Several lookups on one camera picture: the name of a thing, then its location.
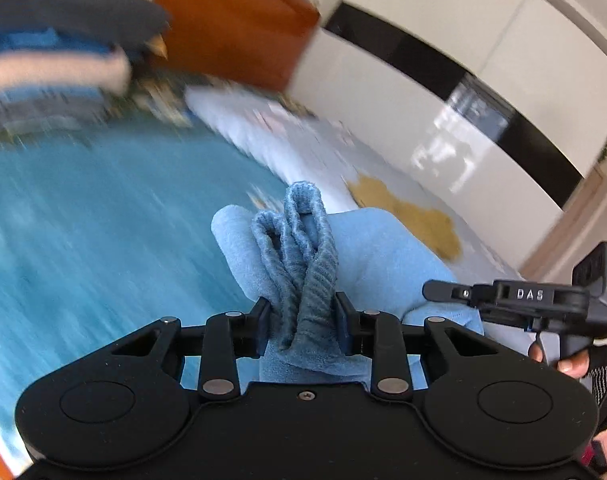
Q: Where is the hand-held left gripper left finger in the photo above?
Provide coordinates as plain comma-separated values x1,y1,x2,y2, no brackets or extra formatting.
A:
111,297,273,397

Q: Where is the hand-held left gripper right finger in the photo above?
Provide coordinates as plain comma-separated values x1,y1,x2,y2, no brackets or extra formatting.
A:
333,291,490,397

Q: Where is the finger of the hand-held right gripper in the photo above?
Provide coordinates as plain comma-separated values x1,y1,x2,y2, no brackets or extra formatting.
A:
422,279,495,307

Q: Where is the light blue towel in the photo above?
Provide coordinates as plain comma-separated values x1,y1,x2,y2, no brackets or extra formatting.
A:
211,181,485,392

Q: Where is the person's right forearm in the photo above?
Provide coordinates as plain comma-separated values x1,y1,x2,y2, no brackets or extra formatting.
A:
583,345,607,475

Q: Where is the pile of folded clothes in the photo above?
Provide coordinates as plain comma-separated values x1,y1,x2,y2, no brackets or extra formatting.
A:
0,0,173,128

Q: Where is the person's right hand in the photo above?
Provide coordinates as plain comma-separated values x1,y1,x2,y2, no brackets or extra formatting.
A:
527,341,593,380

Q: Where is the mustard yellow garment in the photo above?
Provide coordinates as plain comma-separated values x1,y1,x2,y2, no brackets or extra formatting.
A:
346,174,463,262

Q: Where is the teal floral bedsheet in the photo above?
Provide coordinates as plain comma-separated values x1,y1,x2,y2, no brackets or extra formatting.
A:
0,72,295,463

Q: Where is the pale blue floral duvet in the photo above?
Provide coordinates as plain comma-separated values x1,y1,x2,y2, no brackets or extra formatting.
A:
184,85,530,287

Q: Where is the white wardrobe with black stripe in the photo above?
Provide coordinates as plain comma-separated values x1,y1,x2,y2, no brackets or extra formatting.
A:
288,0,607,282

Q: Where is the orange wooden headboard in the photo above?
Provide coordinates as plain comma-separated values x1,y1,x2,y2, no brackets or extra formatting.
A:
142,0,321,93

